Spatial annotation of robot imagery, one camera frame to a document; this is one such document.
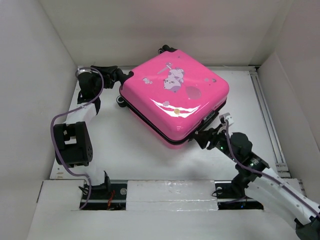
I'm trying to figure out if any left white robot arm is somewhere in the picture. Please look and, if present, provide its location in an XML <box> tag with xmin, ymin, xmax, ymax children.
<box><xmin>50</xmin><ymin>65</ymin><xmax>118</xmax><ymax>180</ymax></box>

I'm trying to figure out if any purple cable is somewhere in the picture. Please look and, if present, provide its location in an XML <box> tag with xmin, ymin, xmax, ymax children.
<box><xmin>224</xmin><ymin>119</ymin><xmax>320</xmax><ymax>218</ymax></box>
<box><xmin>50</xmin><ymin>67</ymin><xmax>105</xmax><ymax>210</ymax></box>

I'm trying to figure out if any pink hard-shell suitcase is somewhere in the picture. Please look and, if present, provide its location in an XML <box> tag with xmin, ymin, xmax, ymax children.
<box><xmin>116</xmin><ymin>45</ymin><xmax>230</xmax><ymax>149</ymax></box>

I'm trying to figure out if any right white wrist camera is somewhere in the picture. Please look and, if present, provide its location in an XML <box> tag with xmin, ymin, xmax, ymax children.
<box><xmin>219</xmin><ymin>112</ymin><xmax>234</xmax><ymax>126</ymax></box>

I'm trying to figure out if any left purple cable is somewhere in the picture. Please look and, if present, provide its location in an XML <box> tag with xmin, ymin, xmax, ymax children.
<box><xmin>50</xmin><ymin>67</ymin><xmax>105</xmax><ymax>210</ymax></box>

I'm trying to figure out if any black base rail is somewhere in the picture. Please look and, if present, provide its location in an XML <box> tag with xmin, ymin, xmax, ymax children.
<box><xmin>81</xmin><ymin>180</ymin><xmax>264</xmax><ymax>212</ymax></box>

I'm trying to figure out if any aluminium frame rail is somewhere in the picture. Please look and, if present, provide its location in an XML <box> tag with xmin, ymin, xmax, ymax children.
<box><xmin>249</xmin><ymin>65</ymin><xmax>306</xmax><ymax>196</ymax></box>

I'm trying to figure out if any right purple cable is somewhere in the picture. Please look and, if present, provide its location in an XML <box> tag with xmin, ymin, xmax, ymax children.
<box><xmin>224</xmin><ymin>119</ymin><xmax>320</xmax><ymax>218</ymax></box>

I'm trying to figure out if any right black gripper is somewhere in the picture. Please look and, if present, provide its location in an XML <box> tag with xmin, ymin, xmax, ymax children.
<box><xmin>191</xmin><ymin>123</ymin><xmax>239</xmax><ymax>162</ymax></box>

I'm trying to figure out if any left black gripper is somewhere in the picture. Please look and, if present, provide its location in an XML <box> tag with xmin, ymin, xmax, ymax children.
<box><xmin>89</xmin><ymin>66</ymin><xmax>117</xmax><ymax>96</ymax></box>

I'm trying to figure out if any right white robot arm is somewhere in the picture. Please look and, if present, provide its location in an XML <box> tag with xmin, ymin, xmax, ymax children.
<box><xmin>193</xmin><ymin>128</ymin><xmax>320</xmax><ymax>240</ymax></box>

